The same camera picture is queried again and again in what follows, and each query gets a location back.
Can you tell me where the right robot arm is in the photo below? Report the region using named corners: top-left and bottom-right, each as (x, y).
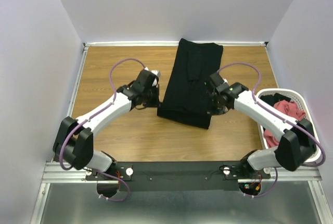
top-left (204, 72), bottom-right (319, 178)

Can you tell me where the aluminium front frame rail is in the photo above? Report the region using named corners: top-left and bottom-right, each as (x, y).
top-left (31, 163), bottom-right (330, 223)

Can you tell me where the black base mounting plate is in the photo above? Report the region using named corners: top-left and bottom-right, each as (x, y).
top-left (85, 160), bottom-right (271, 192)

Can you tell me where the black t shirt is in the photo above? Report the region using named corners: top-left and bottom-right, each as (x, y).
top-left (157, 39), bottom-right (223, 129)

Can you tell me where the white laundry basket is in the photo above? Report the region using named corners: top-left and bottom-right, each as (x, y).
top-left (256, 88), bottom-right (322, 165)

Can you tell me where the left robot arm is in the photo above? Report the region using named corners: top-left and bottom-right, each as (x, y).
top-left (53, 68), bottom-right (161, 180)

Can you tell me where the pink shirt in basket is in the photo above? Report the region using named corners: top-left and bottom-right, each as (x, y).
top-left (263, 100), bottom-right (305, 147)

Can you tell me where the black garment in basket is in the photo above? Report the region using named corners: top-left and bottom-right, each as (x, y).
top-left (259, 93), bottom-right (291, 107)

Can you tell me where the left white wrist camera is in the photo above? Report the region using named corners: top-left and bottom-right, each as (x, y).
top-left (144, 67), bottom-right (161, 87)

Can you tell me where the aluminium back table rail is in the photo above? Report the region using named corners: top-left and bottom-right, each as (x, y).
top-left (84, 41), bottom-right (266, 47)

